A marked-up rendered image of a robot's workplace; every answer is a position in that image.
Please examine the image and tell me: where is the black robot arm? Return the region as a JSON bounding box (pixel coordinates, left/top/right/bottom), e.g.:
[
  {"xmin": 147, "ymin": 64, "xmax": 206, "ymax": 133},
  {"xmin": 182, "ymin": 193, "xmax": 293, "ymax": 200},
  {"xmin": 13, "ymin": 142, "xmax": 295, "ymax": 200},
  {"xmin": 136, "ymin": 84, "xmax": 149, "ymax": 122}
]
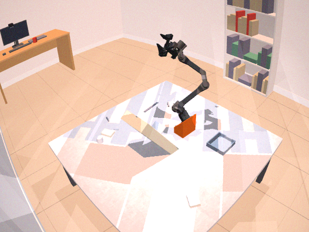
[{"xmin": 167, "ymin": 40, "xmax": 210, "ymax": 123}]

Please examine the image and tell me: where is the grey rectangular panel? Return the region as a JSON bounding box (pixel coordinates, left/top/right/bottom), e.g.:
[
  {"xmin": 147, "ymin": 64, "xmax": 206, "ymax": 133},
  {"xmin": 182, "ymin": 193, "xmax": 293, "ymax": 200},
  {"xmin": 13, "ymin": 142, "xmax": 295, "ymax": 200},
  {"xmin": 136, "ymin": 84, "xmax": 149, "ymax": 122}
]
[{"xmin": 121, "ymin": 110, "xmax": 179, "ymax": 154}]

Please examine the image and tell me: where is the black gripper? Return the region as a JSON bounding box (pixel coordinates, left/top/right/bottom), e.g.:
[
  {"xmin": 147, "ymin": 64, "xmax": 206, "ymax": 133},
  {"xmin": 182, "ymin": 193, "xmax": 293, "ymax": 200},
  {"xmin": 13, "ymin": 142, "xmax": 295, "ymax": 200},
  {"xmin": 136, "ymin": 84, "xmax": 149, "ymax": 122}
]
[{"xmin": 156, "ymin": 34, "xmax": 173, "ymax": 57}]

